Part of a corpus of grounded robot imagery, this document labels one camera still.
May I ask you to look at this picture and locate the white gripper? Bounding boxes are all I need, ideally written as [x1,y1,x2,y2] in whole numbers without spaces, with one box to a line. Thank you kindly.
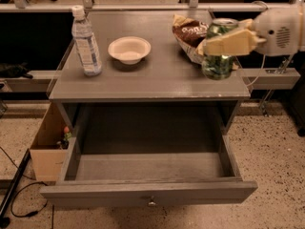
[202,7,300,56]

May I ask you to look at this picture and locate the green soda can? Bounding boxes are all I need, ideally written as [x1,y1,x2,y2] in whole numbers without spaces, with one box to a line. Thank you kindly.
[201,18,238,80]

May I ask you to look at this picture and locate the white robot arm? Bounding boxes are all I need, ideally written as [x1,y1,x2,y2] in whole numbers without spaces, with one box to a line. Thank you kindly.
[197,4,305,56]

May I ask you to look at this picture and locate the grey cabinet with top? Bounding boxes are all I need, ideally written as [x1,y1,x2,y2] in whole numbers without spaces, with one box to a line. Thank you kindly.
[46,9,254,135]

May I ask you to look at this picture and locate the open grey top drawer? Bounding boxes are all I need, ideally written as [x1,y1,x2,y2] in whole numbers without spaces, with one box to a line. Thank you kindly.
[39,102,259,208]

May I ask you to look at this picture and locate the metal drawer knob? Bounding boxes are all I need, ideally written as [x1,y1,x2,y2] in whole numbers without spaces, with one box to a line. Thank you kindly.
[148,196,157,207]

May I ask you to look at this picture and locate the brown yellow chip bag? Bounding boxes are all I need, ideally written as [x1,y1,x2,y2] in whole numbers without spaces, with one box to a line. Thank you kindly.
[172,14,239,71]

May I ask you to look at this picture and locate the white paper bowl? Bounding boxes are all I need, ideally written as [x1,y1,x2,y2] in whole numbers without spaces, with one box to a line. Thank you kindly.
[108,36,152,65]

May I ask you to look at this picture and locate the clear plastic water bottle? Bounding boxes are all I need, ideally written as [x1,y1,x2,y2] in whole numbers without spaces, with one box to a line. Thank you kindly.
[71,5,102,76]

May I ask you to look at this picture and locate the small bottle in box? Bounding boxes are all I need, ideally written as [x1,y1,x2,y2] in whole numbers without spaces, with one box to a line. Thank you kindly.
[57,126,71,150]

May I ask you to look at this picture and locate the black object on left shelf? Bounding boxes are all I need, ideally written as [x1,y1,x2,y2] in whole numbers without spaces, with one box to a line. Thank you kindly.
[0,63,32,79]

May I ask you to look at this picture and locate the cardboard box on floor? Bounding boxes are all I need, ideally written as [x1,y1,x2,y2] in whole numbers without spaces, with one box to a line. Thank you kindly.
[30,103,68,181]

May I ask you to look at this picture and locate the black bar on floor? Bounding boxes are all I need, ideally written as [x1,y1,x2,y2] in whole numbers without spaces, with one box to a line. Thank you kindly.
[0,150,30,229]

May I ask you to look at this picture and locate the black cable on floor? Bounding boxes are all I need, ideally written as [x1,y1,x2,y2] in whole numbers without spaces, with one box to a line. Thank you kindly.
[0,146,50,219]

